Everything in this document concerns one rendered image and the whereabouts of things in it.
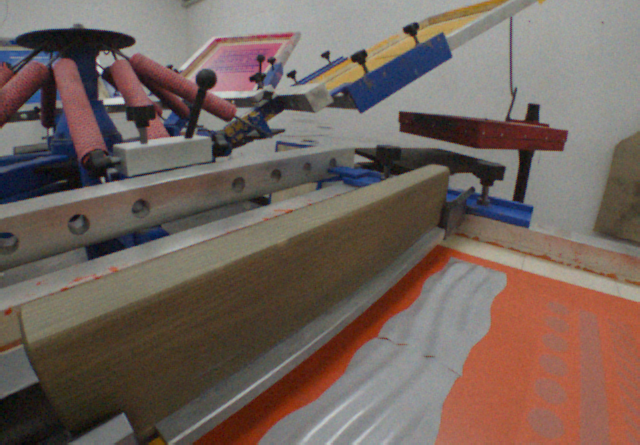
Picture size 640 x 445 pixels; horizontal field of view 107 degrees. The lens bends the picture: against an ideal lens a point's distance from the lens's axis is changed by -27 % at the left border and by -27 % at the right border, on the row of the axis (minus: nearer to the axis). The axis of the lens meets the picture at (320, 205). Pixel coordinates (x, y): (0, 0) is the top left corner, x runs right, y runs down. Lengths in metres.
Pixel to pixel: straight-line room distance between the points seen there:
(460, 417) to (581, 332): 0.16
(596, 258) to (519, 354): 0.22
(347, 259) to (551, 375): 0.18
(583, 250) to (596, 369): 0.19
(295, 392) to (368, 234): 0.12
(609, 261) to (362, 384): 0.35
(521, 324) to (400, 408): 0.15
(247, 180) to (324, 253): 0.27
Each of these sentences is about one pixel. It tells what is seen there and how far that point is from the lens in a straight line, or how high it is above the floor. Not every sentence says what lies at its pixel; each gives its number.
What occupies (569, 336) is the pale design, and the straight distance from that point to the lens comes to 0.33.
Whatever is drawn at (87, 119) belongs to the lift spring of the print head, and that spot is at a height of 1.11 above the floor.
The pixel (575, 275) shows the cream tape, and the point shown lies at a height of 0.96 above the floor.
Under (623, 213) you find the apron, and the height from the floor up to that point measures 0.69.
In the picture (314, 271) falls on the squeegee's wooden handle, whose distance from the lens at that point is 0.19.
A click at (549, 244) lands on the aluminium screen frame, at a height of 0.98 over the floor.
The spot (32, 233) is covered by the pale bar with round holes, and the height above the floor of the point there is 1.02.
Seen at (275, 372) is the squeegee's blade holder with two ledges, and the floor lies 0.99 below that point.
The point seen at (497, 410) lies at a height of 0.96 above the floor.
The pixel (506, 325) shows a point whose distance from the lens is 0.31.
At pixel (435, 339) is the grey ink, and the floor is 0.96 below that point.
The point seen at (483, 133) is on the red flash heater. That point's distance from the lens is 1.07.
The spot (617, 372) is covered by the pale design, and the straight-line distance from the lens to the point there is 0.31.
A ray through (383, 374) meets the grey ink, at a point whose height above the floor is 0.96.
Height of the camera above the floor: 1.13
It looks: 18 degrees down
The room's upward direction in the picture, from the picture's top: 2 degrees clockwise
